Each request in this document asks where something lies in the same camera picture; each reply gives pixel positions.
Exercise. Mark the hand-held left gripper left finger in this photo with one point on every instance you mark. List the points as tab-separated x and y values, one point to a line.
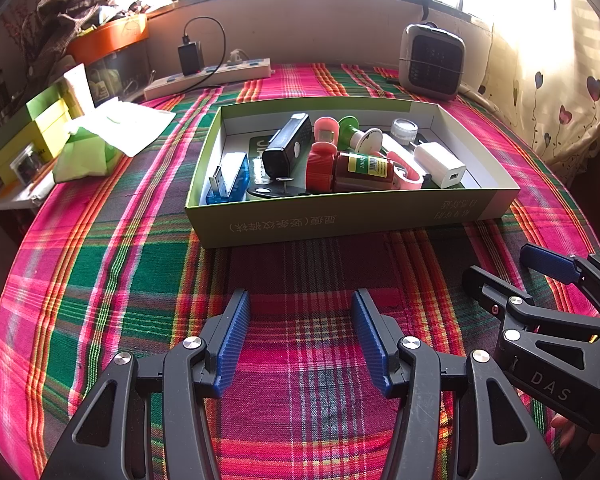
232	345

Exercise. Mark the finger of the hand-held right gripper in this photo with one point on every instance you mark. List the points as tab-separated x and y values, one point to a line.
485	287
547	260

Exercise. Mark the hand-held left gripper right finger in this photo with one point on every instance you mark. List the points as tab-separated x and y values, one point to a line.
372	345

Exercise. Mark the green shallow cardboard box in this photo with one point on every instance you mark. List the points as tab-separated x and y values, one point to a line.
330	225

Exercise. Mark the white USB charger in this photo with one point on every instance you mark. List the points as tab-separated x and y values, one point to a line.
437	162

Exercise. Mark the pink plastic clip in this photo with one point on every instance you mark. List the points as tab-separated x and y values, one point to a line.
405	180

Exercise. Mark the oval black white gadget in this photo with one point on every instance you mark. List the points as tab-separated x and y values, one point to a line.
267	191

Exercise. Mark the blue USB card reader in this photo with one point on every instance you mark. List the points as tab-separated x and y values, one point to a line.
235	175

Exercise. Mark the brown jar with red lid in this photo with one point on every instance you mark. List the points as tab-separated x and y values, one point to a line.
360	170

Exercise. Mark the small clear round jar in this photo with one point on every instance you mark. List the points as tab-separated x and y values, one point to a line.
404	130

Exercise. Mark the black rectangular case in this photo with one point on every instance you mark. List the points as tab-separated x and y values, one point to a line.
285	145

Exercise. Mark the green round knob stopper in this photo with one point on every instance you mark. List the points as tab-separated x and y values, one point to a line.
347	130

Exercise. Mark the pink clip-on lens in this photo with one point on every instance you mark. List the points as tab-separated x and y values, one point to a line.
325	132

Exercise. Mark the person's right hand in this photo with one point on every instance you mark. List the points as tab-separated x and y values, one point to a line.
565	430

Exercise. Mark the cream heart print curtain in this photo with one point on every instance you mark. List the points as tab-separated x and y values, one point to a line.
545	85

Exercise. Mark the small grey space heater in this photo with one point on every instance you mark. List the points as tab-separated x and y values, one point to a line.
432	60

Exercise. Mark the light green tissue pack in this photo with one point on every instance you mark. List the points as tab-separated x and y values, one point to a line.
85	157

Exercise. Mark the white paper sheet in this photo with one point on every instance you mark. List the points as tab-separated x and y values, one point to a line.
130	125

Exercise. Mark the white shelf board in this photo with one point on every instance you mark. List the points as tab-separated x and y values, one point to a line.
20	195

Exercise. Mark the white power strip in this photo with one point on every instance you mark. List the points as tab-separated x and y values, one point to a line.
240	71

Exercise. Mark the small clear plastic box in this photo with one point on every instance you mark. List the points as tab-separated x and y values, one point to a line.
25	165

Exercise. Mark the yellow cardboard box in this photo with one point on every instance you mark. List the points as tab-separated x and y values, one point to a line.
50	130

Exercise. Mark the white plug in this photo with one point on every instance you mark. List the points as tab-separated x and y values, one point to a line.
236	57

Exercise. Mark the glass tank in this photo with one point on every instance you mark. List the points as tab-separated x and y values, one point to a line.
120	72

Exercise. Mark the white carton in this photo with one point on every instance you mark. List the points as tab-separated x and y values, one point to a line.
77	87

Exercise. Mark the small green box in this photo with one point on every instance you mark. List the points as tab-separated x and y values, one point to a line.
45	102

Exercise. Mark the orange plastic tub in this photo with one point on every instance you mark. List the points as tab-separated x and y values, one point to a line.
110	37

